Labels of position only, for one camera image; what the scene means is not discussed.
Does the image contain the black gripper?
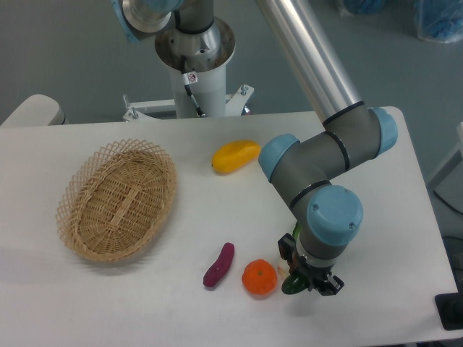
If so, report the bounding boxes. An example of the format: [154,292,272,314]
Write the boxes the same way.
[278,234,344,296]

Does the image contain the green cucumber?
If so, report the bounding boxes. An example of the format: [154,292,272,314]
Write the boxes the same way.
[281,222,309,295]

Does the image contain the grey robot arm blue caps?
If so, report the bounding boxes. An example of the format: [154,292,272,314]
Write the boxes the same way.
[112,1,398,296]

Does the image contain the orange tangerine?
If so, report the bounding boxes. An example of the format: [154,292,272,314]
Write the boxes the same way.
[242,259,278,296]

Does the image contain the purple sweet potato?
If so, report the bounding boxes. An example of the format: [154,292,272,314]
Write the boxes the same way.
[203,242,235,288]

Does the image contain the yellow mango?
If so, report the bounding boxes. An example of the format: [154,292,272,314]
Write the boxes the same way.
[211,140,261,174]

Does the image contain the black device at table edge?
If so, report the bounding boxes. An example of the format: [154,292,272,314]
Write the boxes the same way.
[435,293,462,331]

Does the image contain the woven wicker basket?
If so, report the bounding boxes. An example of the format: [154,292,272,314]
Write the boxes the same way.
[56,139,177,262]

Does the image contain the blue plastic bag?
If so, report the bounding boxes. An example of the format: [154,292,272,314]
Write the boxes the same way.
[336,0,462,43]

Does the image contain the white chair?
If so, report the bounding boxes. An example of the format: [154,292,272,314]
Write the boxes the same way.
[1,94,68,129]

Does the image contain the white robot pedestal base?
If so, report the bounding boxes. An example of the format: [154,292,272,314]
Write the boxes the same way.
[123,17,255,121]

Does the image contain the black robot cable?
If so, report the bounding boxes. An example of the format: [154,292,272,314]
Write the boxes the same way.
[174,10,207,117]

